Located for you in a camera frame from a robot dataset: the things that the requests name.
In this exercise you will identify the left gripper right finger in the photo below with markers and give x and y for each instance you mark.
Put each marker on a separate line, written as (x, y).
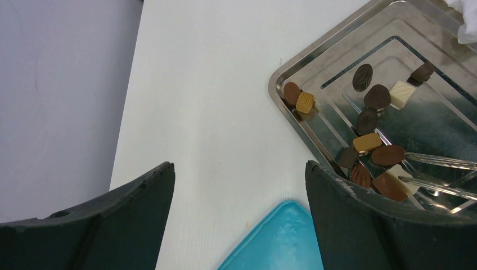
(359, 229)

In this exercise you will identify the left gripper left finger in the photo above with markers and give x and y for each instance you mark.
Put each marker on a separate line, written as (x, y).
(121, 229)

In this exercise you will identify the milk rectangular chocolate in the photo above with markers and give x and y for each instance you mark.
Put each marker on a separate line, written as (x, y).
(390, 187)

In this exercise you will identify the teal box lid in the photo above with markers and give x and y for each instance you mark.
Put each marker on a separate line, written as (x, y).
(283, 239)

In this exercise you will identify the steel tongs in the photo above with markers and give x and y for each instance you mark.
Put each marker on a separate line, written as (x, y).
(440, 173)

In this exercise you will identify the milk ridged oval chocolate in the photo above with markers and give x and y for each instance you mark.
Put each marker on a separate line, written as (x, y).
(359, 175)

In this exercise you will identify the caramel square chocolate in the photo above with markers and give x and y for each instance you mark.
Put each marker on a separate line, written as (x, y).
(367, 142)

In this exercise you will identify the caramel ridged chocolate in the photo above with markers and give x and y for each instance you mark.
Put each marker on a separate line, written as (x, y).
(305, 103)

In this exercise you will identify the white square chocolate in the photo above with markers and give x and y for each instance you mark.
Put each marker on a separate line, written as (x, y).
(400, 93)

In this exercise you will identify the dark oval chocolate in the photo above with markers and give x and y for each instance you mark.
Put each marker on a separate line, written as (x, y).
(362, 78)

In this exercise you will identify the steel tray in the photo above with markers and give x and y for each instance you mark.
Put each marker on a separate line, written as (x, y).
(411, 41)

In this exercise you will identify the white crumpled cloth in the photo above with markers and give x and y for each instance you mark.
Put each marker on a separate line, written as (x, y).
(466, 32)

